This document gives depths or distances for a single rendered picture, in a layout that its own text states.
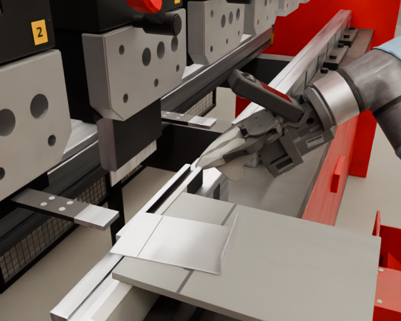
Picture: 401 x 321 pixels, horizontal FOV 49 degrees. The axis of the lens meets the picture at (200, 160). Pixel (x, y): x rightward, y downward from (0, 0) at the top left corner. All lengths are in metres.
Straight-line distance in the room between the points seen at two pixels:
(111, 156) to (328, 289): 0.26
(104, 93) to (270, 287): 0.26
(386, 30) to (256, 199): 1.85
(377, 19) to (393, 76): 1.89
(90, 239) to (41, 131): 1.94
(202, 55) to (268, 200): 0.38
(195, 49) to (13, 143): 0.31
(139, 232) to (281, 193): 0.40
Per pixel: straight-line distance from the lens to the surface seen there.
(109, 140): 0.46
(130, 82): 0.40
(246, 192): 0.87
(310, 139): 0.70
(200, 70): 1.29
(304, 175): 0.94
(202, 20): 0.54
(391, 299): 0.84
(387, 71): 0.69
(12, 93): 0.29
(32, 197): 0.64
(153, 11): 0.36
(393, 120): 0.68
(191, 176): 0.66
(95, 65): 0.37
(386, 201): 2.67
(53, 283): 2.05
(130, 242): 0.53
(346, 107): 0.68
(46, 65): 0.31
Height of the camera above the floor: 1.32
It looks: 27 degrees down
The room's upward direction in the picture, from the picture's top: straight up
